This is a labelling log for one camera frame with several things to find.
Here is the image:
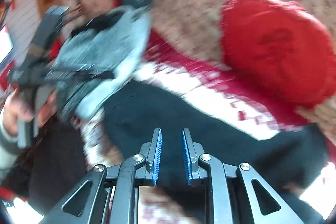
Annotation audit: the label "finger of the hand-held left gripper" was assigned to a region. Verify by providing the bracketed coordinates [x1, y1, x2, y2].
[49, 65, 116, 82]

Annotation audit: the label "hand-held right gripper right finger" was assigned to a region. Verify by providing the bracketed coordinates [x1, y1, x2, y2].
[182, 128, 302, 224]

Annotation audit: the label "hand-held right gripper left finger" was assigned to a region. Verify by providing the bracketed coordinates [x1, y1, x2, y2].
[39, 128, 162, 224]

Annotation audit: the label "grey pants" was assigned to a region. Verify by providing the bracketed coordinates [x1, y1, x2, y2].
[51, 4, 153, 121]

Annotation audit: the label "person's left forearm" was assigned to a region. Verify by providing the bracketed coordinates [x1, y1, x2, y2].
[0, 109, 28, 170]

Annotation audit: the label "person's left hand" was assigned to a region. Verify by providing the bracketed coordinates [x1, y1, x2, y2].
[5, 90, 57, 135]

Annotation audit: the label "dark navy cloth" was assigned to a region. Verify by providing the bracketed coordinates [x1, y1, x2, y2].
[102, 79, 330, 189]

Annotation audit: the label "red and white patterned blanket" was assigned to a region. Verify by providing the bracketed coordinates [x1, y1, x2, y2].
[80, 30, 336, 224]

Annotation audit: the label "floral beige quilt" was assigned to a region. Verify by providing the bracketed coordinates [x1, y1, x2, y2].
[151, 0, 336, 72]

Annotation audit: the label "red pillow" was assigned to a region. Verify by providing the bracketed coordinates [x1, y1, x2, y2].
[220, 0, 335, 110]

